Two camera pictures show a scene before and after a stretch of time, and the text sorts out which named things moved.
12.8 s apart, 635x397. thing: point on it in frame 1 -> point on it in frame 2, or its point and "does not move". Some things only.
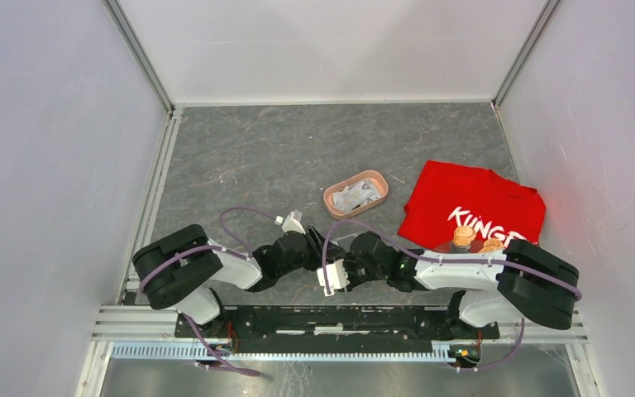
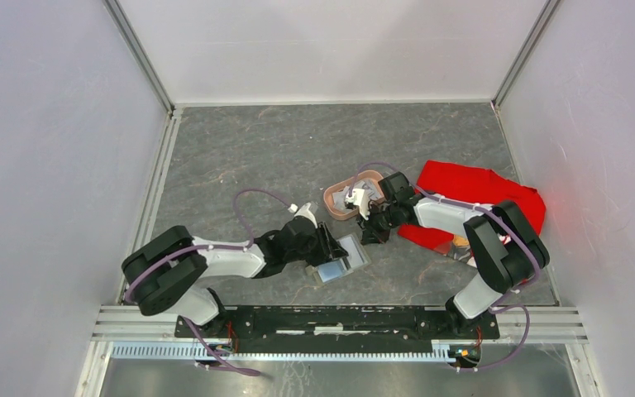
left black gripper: (317, 250) does not move
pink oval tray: (355, 194) does not move
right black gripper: (353, 282) -> (371, 235)
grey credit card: (360, 194) does not move
